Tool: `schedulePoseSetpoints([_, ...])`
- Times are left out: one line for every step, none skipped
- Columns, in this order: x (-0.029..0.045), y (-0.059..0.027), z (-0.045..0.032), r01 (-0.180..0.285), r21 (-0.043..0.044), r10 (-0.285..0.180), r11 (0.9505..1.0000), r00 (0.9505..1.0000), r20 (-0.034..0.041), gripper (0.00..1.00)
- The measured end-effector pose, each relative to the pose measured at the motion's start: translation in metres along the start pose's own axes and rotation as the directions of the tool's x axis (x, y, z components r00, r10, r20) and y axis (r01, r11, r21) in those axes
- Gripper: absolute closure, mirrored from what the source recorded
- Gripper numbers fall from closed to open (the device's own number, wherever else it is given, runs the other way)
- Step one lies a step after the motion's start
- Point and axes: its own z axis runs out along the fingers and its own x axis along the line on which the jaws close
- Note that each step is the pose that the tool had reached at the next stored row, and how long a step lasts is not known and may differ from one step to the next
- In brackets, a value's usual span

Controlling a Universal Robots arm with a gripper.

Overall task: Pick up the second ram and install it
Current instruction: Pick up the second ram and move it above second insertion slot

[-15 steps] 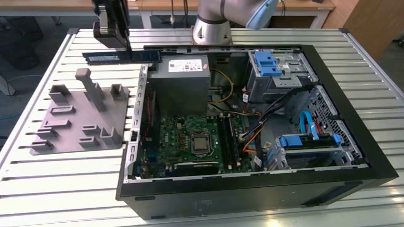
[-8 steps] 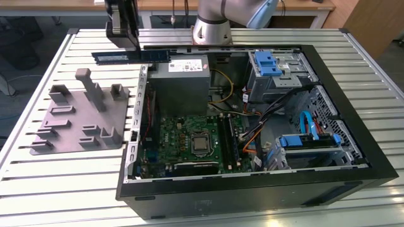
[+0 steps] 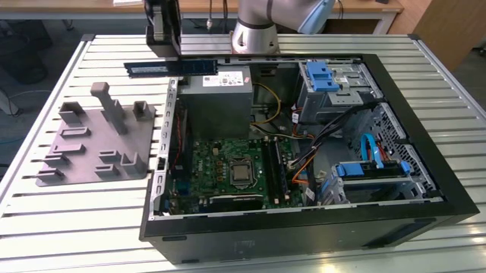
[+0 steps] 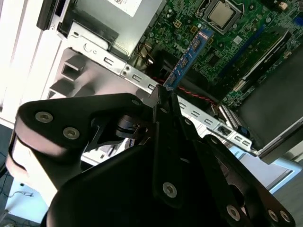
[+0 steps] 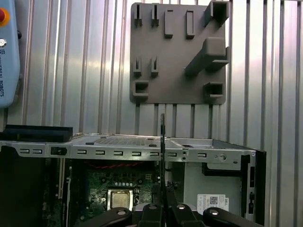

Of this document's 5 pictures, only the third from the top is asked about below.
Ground yellow wire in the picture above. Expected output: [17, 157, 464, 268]
[249, 82, 283, 125]

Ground black cable bundle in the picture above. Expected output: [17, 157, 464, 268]
[309, 101, 380, 151]

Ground orange yellow power wires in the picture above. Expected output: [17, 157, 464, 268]
[291, 157, 316, 184]

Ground grey parts rack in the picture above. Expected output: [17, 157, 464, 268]
[34, 81, 159, 187]

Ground metal disk bay cage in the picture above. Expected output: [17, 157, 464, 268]
[317, 163, 443, 205]
[297, 61, 383, 125]

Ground silver CPU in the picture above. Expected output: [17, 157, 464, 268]
[231, 164, 252, 183]

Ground metal CPU socket cover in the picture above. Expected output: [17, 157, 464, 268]
[225, 155, 256, 191]

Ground hard disk in blue carrier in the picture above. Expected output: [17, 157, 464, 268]
[335, 160, 410, 179]

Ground wooden cabinet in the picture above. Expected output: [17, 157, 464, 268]
[388, 0, 486, 73]

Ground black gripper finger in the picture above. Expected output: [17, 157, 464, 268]
[145, 0, 183, 60]

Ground blue disk carrier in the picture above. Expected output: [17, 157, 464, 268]
[305, 61, 340, 92]

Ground black PC case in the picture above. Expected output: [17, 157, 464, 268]
[139, 52, 482, 264]

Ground green motherboard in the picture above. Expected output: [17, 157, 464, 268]
[163, 136, 304, 216]

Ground wooden desk white legs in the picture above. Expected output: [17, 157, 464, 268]
[0, 0, 406, 35]

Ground black graphics card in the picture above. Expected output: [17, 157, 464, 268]
[207, 193, 264, 213]

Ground black office chair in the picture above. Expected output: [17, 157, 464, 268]
[0, 19, 53, 86]

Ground grey power supply unit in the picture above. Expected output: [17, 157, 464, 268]
[177, 65, 255, 140]

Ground black RAM slot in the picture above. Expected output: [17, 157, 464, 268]
[268, 136, 284, 200]
[264, 136, 280, 200]

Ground blue flat data cable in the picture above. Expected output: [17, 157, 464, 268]
[359, 133, 384, 168]

